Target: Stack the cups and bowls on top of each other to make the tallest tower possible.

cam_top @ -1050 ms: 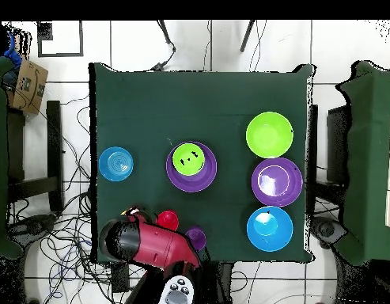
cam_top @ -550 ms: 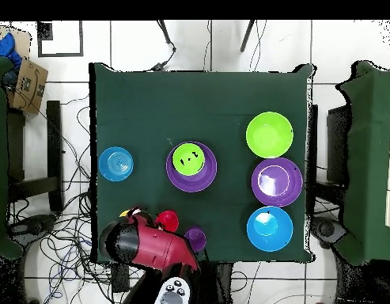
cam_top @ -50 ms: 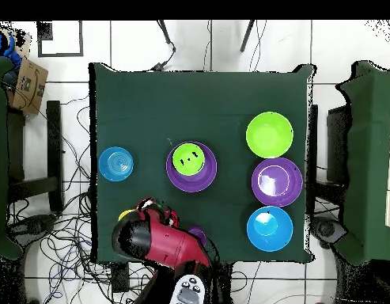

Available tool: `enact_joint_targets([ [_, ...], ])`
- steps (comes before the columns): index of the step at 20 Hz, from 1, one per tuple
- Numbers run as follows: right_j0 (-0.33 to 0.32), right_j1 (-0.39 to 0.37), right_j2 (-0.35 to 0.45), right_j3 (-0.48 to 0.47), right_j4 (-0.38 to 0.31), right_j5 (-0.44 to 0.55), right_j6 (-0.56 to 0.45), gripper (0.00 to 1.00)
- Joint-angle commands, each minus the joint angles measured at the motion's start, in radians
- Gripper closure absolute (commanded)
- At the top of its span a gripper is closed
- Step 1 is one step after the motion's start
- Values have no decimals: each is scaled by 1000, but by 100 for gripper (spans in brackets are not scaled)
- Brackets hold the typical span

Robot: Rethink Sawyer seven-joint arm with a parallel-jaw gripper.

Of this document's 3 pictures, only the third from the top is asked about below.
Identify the purple bowl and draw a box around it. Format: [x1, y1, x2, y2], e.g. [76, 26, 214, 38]
[251, 157, 304, 208]
[165, 141, 218, 193]

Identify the small green bowl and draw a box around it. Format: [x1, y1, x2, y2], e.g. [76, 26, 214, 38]
[172, 142, 206, 177]

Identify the yellow cup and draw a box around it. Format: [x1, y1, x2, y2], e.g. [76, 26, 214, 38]
[117, 208, 136, 222]

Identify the purple cup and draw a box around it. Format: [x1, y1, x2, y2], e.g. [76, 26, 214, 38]
[187, 225, 208, 249]

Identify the small blue bowl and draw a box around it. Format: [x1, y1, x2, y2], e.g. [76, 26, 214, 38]
[98, 146, 134, 182]

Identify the dark green tablecloth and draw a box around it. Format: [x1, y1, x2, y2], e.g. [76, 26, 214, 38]
[88, 62, 316, 264]

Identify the large blue bowl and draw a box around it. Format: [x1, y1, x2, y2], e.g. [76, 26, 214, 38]
[246, 206, 294, 253]

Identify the large green bowl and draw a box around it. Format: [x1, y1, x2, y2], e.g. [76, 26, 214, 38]
[245, 111, 294, 159]

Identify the brown cardboard box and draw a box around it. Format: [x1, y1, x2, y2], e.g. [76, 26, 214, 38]
[6, 58, 49, 116]

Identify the black tripod leg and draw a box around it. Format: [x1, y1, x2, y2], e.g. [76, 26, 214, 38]
[157, 20, 177, 53]
[239, 20, 256, 53]

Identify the blue fabric bag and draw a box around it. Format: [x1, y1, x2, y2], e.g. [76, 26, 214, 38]
[0, 32, 23, 70]

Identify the tangle of floor cables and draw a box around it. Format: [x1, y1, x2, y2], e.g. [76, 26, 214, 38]
[7, 94, 154, 304]

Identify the grey pedestal foot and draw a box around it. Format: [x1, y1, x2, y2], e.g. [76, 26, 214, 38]
[7, 213, 58, 241]
[311, 216, 347, 249]

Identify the black square floor frame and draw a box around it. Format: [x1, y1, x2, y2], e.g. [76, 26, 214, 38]
[36, 21, 85, 58]

